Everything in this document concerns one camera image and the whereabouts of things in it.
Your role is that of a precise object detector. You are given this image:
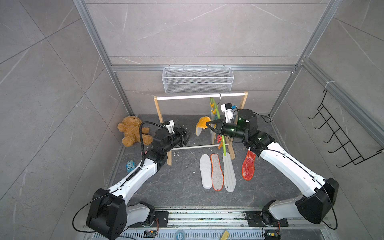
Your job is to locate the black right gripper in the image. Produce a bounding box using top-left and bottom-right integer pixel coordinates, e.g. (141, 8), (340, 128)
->
(207, 120), (248, 142)

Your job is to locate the yellow fuzzy insole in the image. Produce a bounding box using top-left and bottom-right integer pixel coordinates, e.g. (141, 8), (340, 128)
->
(195, 117), (211, 136)

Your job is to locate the white foam insole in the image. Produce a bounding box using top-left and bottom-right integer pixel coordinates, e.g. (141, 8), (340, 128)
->
(199, 154), (212, 189)

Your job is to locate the grey felt orange-edged insole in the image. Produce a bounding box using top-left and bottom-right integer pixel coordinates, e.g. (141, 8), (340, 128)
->
(211, 154), (224, 192)

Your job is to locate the red orange-edged insole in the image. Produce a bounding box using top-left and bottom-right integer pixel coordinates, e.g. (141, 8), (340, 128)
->
(242, 150), (256, 181)

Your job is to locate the grey striped insole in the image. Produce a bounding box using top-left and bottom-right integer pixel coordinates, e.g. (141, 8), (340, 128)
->
(223, 153), (236, 193)

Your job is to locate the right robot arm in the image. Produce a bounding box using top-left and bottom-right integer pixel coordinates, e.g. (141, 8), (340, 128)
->
(205, 109), (339, 226)

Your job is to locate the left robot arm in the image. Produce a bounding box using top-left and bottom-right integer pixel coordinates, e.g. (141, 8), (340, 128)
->
(86, 120), (191, 240)

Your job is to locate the green round clip hanger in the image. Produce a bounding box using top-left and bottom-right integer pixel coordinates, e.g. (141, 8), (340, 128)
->
(209, 92), (228, 157)

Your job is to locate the brown teddy bear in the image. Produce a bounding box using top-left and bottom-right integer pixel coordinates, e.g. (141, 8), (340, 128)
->
(118, 116), (153, 147)

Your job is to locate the teal robot toy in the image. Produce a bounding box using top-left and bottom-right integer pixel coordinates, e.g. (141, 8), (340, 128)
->
(126, 161), (136, 173)

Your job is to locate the wooden clothes rack frame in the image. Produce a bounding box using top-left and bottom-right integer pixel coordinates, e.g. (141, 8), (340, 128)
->
(153, 90), (249, 166)

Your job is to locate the white wire mesh basket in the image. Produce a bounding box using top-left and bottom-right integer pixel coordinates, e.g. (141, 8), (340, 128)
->
(162, 67), (234, 94)

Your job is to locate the black wall hook rack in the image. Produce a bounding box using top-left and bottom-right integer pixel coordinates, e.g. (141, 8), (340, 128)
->
(308, 90), (384, 168)

